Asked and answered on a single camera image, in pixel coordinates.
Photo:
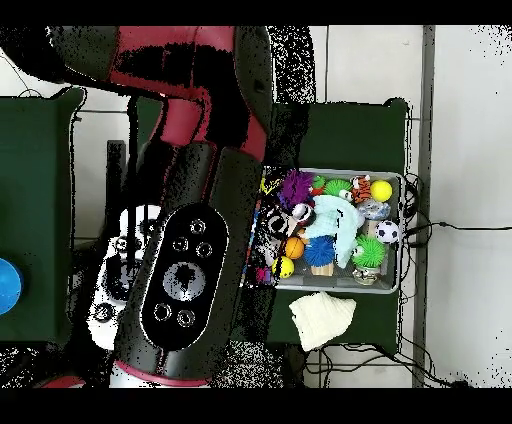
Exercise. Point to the dark green tablecloth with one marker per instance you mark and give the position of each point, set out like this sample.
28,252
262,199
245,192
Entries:
352,128

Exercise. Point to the clear mesh bin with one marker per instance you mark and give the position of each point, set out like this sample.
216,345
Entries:
392,272

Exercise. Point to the green spiky ball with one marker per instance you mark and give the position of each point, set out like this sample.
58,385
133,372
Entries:
370,253

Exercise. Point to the black and white soccer ball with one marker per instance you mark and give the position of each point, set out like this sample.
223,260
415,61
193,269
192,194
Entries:
387,232

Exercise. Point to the orange tiger plush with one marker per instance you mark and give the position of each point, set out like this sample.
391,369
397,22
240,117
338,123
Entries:
360,189

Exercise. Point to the yellow ball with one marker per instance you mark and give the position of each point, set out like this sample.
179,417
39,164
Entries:
283,267

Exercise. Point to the purple spiky ball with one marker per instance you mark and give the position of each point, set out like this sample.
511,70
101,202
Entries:
294,188

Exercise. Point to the small blue object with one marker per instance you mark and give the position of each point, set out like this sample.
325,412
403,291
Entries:
8,286

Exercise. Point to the black upright bar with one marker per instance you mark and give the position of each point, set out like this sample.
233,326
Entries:
115,184

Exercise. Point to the green covered side table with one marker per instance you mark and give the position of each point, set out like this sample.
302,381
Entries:
40,200

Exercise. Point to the mint green knit cloth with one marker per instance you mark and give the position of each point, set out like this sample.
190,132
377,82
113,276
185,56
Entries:
336,224

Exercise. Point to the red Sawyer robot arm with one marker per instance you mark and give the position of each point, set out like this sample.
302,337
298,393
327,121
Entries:
192,160

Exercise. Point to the cream knit cloth roll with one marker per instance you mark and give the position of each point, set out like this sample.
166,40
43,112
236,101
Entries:
320,318

